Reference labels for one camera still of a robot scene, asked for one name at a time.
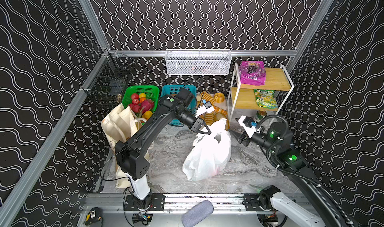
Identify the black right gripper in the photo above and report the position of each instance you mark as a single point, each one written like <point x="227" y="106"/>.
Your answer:
<point x="243" y="136"/>

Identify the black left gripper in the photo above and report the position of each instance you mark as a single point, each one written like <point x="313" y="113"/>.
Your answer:
<point x="195" y="125"/>

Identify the white plastic bag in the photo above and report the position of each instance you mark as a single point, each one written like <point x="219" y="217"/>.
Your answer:
<point x="210" y="153"/>

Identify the cream canvas tote bag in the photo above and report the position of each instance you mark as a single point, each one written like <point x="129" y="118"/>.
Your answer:
<point x="120" y="124"/>

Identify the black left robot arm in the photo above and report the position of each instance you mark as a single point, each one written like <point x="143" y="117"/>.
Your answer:
<point x="130" y="155"/>

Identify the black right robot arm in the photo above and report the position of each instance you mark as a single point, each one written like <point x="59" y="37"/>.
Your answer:
<point x="273" y="136"/>

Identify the striped bread roll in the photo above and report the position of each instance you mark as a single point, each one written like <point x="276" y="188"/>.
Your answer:
<point x="209" y="118"/>

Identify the oval golden bread loaf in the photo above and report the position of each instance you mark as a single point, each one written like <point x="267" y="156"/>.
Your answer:
<point x="219" y="116"/>

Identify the beige bread tray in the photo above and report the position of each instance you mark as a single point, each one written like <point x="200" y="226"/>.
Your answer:
<point x="210" y="98"/>

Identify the long striped bread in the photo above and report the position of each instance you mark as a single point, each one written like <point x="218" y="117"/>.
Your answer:
<point x="220" y="110"/>

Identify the green white can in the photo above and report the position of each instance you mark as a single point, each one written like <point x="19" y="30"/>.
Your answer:
<point x="261" y="114"/>

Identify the pumpkin shaped bread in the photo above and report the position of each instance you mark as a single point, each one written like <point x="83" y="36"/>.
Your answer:
<point x="219" y="98"/>

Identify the green yellow snack bag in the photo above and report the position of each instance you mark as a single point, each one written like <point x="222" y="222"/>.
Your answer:
<point x="266" y="99"/>

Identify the white wooden two-tier shelf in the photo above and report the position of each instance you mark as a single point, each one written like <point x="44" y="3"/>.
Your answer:
<point x="241" y="96"/>

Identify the teal plastic basket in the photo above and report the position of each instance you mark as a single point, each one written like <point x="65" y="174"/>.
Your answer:
<point x="175" y="89"/>

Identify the green plastic basket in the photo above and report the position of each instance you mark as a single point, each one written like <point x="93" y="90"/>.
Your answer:
<point x="132" y="99"/>

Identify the pink dragon fruit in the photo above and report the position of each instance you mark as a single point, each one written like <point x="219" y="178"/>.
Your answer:
<point x="146" y="105"/>

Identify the left purple snack bag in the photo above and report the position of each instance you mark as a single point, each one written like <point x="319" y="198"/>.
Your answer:
<point x="252" y="73"/>

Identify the grey cloth pad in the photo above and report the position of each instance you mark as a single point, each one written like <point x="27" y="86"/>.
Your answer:
<point x="197" y="213"/>

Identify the yellow black tape measure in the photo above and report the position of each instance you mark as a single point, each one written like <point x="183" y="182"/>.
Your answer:
<point x="94" y="216"/>

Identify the white wire wall basket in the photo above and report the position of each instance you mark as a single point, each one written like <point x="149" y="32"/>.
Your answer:
<point x="198" y="62"/>

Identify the black wire wall basket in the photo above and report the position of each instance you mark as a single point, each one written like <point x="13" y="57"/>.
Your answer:
<point x="108" y="88"/>

